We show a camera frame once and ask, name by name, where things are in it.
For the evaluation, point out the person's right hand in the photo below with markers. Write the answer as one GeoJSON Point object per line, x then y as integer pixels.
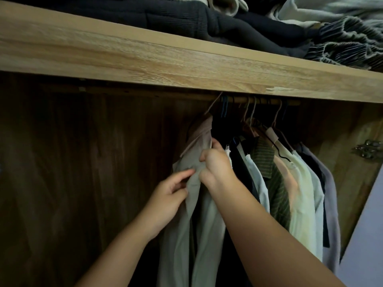
{"type": "Point", "coordinates": [218, 170]}

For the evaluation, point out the person's left hand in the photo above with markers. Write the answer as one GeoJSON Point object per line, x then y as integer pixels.
{"type": "Point", "coordinates": [167, 203]}

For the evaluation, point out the beige grey cardigan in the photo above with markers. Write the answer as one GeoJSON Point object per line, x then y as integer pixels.
{"type": "Point", "coordinates": [179, 242]}

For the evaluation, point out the white plastic hanger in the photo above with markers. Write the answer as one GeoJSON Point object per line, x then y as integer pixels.
{"type": "Point", "coordinates": [213, 104]}

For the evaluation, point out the row of clothes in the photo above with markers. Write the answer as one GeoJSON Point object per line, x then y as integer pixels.
{"type": "Point", "coordinates": [284, 191]}

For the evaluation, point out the stack of dark clothes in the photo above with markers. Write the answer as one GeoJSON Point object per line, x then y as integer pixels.
{"type": "Point", "coordinates": [179, 17]}

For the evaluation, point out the person's left forearm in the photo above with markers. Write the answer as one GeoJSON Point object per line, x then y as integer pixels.
{"type": "Point", "coordinates": [119, 257]}

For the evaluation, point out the person's right forearm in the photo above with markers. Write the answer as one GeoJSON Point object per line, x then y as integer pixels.
{"type": "Point", "coordinates": [269, 242]}

